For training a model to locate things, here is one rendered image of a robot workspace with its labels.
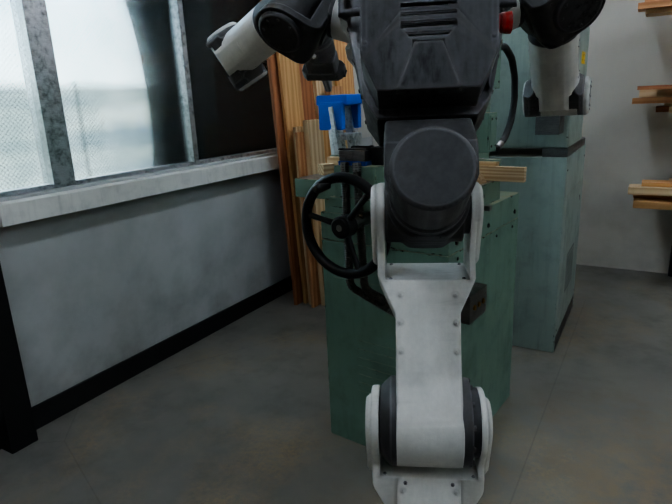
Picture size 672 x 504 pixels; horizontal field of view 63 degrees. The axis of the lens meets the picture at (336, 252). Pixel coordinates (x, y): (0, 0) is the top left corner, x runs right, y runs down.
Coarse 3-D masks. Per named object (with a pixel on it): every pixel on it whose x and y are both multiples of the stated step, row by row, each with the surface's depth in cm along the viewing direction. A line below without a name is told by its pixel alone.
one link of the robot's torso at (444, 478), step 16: (368, 400) 89; (480, 400) 86; (368, 416) 87; (368, 432) 87; (368, 448) 89; (368, 464) 92; (384, 464) 92; (480, 464) 88; (384, 480) 90; (400, 480) 89; (416, 480) 89; (432, 480) 89; (448, 480) 89; (464, 480) 88; (480, 480) 88; (384, 496) 91; (400, 496) 89; (416, 496) 89; (432, 496) 88; (448, 496) 88; (464, 496) 90; (480, 496) 89
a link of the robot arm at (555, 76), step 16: (544, 48) 99; (560, 48) 98; (576, 48) 100; (544, 64) 102; (560, 64) 101; (576, 64) 102; (528, 80) 114; (544, 80) 105; (560, 80) 104; (576, 80) 105; (528, 96) 111; (544, 96) 108; (560, 96) 107; (576, 96) 107; (528, 112) 114
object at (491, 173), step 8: (480, 168) 153; (488, 168) 152; (496, 168) 151; (504, 168) 149; (512, 168) 148; (520, 168) 147; (488, 176) 153; (496, 176) 151; (504, 176) 150; (512, 176) 149; (520, 176) 147
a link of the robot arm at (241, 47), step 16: (224, 32) 113; (240, 32) 106; (256, 32) 103; (224, 48) 112; (240, 48) 108; (256, 48) 106; (224, 64) 114; (240, 64) 112; (256, 64) 112; (240, 80) 116; (256, 80) 120
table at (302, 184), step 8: (304, 176) 178; (312, 176) 177; (320, 176) 176; (296, 184) 175; (304, 184) 173; (312, 184) 171; (488, 184) 149; (496, 184) 154; (296, 192) 176; (304, 192) 174; (328, 192) 168; (488, 192) 150; (496, 192) 155; (336, 200) 155; (352, 200) 152; (368, 200) 148; (488, 200) 151; (352, 208) 152; (368, 208) 149
